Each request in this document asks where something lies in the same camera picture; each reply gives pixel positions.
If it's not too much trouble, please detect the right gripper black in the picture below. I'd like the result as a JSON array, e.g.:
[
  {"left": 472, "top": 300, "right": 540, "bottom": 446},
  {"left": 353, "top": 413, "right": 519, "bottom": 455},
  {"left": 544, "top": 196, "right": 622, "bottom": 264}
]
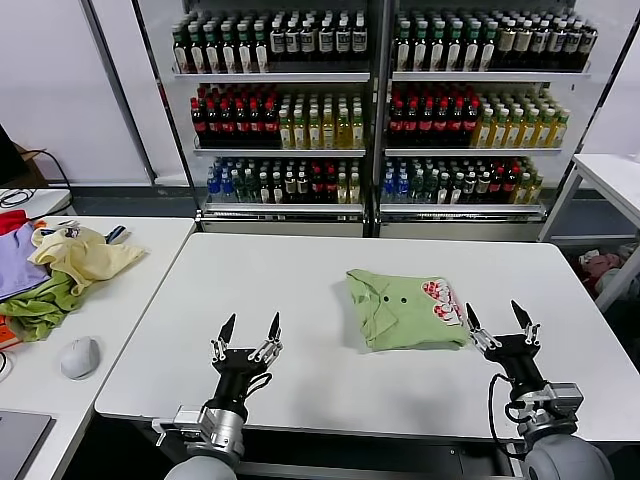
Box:
[{"left": 464, "top": 299, "right": 549, "bottom": 399}]

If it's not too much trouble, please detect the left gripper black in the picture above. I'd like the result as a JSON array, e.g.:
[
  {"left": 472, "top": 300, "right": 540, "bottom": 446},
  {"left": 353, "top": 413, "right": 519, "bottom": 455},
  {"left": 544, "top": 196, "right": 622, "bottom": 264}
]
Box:
[{"left": 209, "top": 311, "right": 284, "bottom": 410}]

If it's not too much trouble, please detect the light green polo shirt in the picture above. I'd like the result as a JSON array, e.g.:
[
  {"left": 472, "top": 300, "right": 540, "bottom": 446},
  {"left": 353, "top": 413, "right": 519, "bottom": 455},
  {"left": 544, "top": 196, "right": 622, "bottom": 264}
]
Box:
[{"left": 345, "top": 268, "right": 471, "bottom": 354}]

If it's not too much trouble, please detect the grey white garment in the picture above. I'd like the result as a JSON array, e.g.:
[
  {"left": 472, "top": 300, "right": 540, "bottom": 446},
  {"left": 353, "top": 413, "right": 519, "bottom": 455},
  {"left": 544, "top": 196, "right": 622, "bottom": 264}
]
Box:
[{"left": 595, "top": 268, "right": 640, "bottom": 301}]

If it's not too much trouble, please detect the pink garment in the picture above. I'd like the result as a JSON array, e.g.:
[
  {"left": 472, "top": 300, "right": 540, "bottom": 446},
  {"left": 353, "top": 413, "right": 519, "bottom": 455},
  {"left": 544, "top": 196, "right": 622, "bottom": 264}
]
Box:
[{"left": 579, "top": 250, "right": 626, "bottom": 291}]

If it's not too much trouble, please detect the navy white striped cloth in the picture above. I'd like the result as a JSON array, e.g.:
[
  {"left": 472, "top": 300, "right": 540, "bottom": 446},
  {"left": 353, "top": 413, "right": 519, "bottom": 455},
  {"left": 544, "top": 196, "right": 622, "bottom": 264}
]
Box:
[{"left": 103, "top": 225, "right": 135, "bottom": 248}]

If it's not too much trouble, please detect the grey computer mouse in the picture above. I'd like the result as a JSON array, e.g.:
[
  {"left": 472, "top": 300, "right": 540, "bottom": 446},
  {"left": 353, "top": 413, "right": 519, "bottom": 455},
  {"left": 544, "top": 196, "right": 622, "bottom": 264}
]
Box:
[{"left": 60, "top": 337, "right": 101, "bottom": 381}]

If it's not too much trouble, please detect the pale yellow garment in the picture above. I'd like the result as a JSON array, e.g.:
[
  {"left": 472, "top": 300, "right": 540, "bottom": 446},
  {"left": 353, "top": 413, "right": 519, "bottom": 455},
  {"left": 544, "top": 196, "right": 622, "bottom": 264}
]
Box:
[{"left": 28, "top": 226, "right": 149, "bottom": 297}]

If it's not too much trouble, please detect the white-cap yellow tea bottle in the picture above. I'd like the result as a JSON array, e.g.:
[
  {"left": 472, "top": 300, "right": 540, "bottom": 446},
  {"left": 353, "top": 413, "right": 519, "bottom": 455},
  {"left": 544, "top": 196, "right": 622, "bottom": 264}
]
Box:
[
  {"left": 507, "top": 108, "right": 524, "bottom": 150},
  {"left": 476, "top": 108, "right": 494, "bottom": 150},
  {"left": 492, "top": 108, "right": 509, "bottom": 150},
  {"left": 539, "top": 108, "right": 556, "bottom": 150},
  {"left": 554, "top": 108, "right": 571, "bottom": 150},
  {"left": 523, "top": 108, "right": 540, "bottom": 150}
]

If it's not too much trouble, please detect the large red-cap cola bottle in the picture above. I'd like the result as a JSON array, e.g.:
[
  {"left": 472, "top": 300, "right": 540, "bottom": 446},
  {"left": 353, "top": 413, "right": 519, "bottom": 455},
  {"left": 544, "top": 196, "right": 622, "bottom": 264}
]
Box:
[
  {"left": 192, "top": 99, "right": 208, "bottom": 148},
  {"left": 448, "top": 99, "right": 465, "bottom": 148},
  {"left": 249, "top": 99, "right": 265, "bottom": 148},
  {"left": 263, "top": 99, "right": 280, "bottom": 148},
  {"left": 235, "top": 99, "right": 251, "bottom": 148},
  {"left": 433, "top": 99, "right": 450, "bottom": 148},
  {"left": 206, "top": 99, "right": 222, "bottom": 148},
  {"left": 220, "top": 99, "right": 236, "bottom": 148},
  {"left": 463, "top": 99, "right": 480, "bottom": 148},
  {"left": 418, "top": 99, "right": 435, "bottom": 148},
  {"left": 388, "top": 99, "right": 405, "bottom": 148},
  {"left": 403, "top": 99, "right": 420, "bottom": 148}
]

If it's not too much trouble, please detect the white-cap yellow juice bottle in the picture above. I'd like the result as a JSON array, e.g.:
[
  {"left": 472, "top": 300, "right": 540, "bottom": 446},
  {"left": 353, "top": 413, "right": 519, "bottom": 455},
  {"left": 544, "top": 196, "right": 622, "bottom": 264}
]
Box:
[
  {"left": 292, "top": 109, "right": 308, "bottom": 151},
  {"left": 321, "top": 109, "right": 337, "bottom": 151},
  {"left": 307, "top": 109, "right": 323, "bottom": 151},
  {"left": 350, "top": 109, "right": 366, "bottom": 151},
  {"left": 336, "top": 109, "right": 352, "bottom": 151},
  {"left": 278, "top": 109, "right": 294, "bottom": 151}
]

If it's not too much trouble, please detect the white printed garment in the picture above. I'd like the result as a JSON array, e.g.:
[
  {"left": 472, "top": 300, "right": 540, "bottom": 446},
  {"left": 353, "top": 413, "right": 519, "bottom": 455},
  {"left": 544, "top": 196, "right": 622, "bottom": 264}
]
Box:
[{"left": 33, "top": 219, "right": 85, "bottom": 241}]

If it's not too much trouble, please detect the crumpled olive green garment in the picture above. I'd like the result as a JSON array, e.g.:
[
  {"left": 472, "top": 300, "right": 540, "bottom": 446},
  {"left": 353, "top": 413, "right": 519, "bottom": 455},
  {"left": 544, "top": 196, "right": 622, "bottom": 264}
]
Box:
[{"left": 0, "top": 273, "right": 87, "bottom": 345}]

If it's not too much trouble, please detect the purple garment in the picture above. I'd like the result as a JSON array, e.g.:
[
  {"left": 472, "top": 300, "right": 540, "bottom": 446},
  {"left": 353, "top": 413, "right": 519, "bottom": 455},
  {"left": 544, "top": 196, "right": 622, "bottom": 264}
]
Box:
[{"left": 0, "top": 223, "right": 52, "bottom": 302}]

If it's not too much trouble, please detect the orange white box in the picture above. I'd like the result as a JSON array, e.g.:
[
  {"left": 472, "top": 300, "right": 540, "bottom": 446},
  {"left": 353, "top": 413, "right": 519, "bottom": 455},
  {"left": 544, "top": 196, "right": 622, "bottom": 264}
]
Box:
[{"left": 0, "top": 315, "right": 25, "bottom": 351}]

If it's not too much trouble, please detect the white beverage display shelf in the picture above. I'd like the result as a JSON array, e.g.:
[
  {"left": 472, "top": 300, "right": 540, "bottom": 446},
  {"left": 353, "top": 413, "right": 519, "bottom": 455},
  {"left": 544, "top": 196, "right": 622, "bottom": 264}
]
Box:
[
  {"left": 373, "top": 0, "right": 632, "bottom": 242},
  {"left": 133, "top": 0, "right": 385, "bottom": 240}
]

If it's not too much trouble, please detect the grey laptop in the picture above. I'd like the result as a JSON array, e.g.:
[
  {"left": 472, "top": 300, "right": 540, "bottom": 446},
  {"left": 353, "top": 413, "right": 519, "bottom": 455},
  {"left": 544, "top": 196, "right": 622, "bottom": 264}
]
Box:
[{"left": 0, "top": 411, "right": 56, "bottom": 480}]

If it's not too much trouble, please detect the red garment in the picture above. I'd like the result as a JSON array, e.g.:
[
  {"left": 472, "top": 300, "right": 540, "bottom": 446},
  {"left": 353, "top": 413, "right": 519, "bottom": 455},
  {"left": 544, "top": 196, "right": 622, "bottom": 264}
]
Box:
[{"left": 0, "top": 210, "right": 28, "bottom": 236}]

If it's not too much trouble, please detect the brown cardboard box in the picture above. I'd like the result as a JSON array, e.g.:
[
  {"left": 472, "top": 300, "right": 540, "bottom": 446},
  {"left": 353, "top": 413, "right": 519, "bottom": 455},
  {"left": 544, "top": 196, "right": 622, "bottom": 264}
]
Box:
[{"left": 10, "top": 143, "right": 50, "bottom": 190}]

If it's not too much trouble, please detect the green-cap bottle tall white label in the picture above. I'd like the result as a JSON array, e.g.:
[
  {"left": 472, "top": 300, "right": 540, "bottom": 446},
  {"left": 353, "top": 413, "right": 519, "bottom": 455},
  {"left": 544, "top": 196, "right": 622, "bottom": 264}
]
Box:
[
  {"left": 447, "top": 21, "right": 464, "bottom": 73},
  {"left": 413, "top": 21, "right": 430, "bottom": 73},
  {"left": 396, "top": 21, "right": 413, "bottom": 73},
  {"left": 430, "top": 21, "right": 447, "bottom": 73},
  {"left": 480, "top": 21, "right": 497, "bottom": 73},
  {"left": 464, "top": 21, "right": 481, "bottom": 73}
]

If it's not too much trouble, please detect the green-cap bottle beige label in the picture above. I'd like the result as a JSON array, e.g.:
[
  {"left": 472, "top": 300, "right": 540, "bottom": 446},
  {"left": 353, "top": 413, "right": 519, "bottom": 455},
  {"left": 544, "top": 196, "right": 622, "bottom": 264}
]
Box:
[
  {"left": 189, "top": 25, "right": 205, "bottom": 75},
  {"left": 253, "top": 25, "right": 270, "bottom": 75},
  {"left": 205, "top": 25, "right": 222, "bottom": 75},
  {"left": 221, "top": 25, "right": 238, "bottom": 75},
  {"left": 172, "top": 25, "right": 189, "bottom": 75},
  {"left": 237, "top": 25, "right": 254, "bottom": 75}
]

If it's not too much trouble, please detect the white-cap tea bottle beige label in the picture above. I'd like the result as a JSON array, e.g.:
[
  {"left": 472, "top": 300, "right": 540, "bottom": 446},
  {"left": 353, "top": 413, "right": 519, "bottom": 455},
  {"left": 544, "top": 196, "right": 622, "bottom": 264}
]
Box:
[
  {"left": 531, "top": 19, "right": 549, "bottom": 71},
  {"left": 515, "top": 19, "right": 533, "bottom": 71},
  {"left": 580, "top": 19, "right": 600, "bottom": 71},
  {"left": 564, "top": 19, "right": 582, "bottom": 71},
  {"left": 498, "top": 19, "right": 516, "bottom": 71},
  {"left": 548, "top": 19, "right": 565, "bottom": 71}
]

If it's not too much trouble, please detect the white-cap dark bottle white label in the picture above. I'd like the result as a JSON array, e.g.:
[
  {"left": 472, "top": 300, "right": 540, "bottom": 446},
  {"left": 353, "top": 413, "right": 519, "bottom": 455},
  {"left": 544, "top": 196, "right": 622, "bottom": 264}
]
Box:
[
  {"left": 336, "top": 18, "right": 352, "bottom": 65},
  {"left": 286, "top": 18, "right": 302, "bottom": 65},
  {"left": 319, "top": 18, "right": 335, "bottom": 65},
  {"left": 352, "top": 18, "right": 368, "bottom": 65},
  {"left": 270, "top": 18, "right": 286, "bottom": 65},
  {"left": 302, "top": 18, "right": 318, "bottom": 65}
]

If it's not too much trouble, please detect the black monitor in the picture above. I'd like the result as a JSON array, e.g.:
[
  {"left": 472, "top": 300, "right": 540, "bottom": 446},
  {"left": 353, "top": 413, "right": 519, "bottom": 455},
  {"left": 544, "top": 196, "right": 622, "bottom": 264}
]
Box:
[{"left": 0, "top": 125, "right": 30, "bottom": 186}]

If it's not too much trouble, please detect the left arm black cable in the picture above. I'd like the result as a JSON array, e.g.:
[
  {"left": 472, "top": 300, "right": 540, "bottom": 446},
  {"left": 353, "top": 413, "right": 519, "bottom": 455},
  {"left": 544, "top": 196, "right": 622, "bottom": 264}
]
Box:
[{"left": 243, "top": 372, "right": 274, "bottom": 402}]

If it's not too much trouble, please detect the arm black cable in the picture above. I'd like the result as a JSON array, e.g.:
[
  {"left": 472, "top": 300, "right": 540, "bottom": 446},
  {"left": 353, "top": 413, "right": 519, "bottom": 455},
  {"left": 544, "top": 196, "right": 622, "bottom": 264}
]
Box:
[
  {"left": 488, "top": 372, "right": 529, "bottom": 459},
  {"left": 243, "top": 372, "right": 274, "bottom": 402}
]

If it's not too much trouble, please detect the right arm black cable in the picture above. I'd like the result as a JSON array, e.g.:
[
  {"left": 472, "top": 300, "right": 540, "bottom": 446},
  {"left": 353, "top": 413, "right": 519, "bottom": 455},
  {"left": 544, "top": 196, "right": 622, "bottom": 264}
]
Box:
[{"left": 488, "top": 372, "right": 529, "bottom": 459}]

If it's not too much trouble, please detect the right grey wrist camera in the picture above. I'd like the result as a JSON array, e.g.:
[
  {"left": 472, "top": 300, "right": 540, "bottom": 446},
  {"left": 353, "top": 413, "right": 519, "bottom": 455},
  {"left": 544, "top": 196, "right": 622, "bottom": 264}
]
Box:
[{"left": 544, "top": 382, "right": 585, "bottom": 417}]

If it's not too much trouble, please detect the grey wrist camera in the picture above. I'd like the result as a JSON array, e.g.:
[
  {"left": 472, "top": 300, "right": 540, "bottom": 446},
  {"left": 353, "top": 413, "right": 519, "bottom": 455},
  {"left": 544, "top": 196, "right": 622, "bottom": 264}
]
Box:
[
  {"left": 152, "top": 405, "right": 204, "bottom": 447},
  {"left": 544, "top": 382, "right": 585, "bottom": 417}
]

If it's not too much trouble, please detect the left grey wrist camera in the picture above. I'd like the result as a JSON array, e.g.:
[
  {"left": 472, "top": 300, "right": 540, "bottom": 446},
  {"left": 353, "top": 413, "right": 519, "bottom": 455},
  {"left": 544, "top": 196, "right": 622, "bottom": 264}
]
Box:
[{"left": 152, "top": 405, "right": 204, "bottom": 447}]

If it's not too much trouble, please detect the white metal-frame table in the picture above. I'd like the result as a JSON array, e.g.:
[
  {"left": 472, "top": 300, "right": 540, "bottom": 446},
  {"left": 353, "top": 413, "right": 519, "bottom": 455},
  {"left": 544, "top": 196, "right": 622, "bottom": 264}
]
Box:
[{"left": 538, "top": 153, "right": 640, "bottom": 312}]

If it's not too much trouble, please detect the black power cable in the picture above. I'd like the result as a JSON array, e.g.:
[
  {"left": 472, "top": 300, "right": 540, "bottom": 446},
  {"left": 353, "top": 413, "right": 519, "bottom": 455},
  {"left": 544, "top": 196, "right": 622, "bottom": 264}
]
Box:
[{"left": 23, "top": 149, "right": 73, "bottom": 205}]

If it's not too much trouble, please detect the dark metal post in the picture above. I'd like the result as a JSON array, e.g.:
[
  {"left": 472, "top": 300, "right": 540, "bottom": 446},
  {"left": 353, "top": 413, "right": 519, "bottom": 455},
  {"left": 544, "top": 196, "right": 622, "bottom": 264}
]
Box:
[{"left": 80, "top": 0, "right": 158, "bottom": 188}]

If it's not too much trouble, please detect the black white cable coil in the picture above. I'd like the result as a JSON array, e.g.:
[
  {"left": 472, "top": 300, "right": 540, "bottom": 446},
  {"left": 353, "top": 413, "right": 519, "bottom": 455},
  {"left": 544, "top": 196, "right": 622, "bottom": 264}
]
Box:
[{"left": 0, "top": 189, "right": 36, "bottom": 209}]

